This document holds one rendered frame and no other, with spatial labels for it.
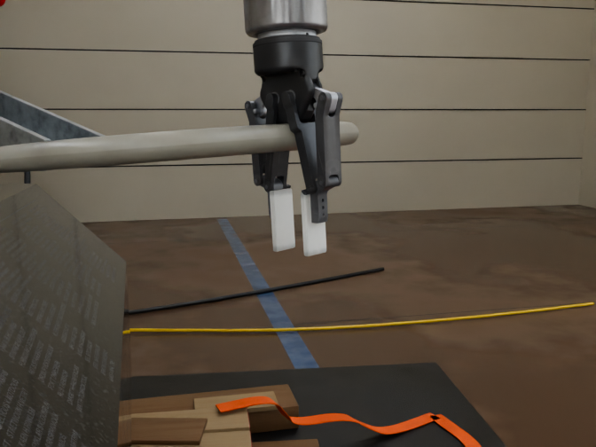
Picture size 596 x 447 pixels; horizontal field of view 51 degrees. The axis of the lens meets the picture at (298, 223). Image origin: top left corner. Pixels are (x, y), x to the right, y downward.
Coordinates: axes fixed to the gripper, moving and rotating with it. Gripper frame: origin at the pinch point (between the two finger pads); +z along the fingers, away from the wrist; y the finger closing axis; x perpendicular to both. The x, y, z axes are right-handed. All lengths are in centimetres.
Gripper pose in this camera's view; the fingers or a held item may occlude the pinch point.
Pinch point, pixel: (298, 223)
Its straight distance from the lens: 69.7
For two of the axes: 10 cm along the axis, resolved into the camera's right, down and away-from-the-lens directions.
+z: 0.6, 9.9, 1.5
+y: -6.8, -0.7, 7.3
